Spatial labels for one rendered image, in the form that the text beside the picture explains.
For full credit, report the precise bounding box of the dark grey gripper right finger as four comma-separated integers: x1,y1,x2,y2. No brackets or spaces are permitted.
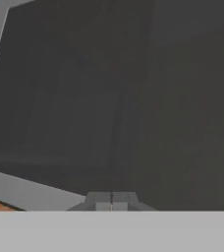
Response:
111,191,157,212

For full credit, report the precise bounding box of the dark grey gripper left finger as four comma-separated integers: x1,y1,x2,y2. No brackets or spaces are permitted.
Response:
66,191,113,212

